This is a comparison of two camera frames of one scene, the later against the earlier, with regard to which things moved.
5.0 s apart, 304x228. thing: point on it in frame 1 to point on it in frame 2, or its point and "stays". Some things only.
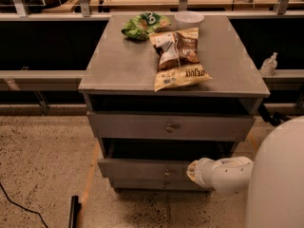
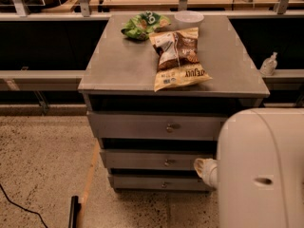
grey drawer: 143,169 to 154,159
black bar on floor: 74,211 stays
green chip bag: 142,26 stays
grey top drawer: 168,125 stays
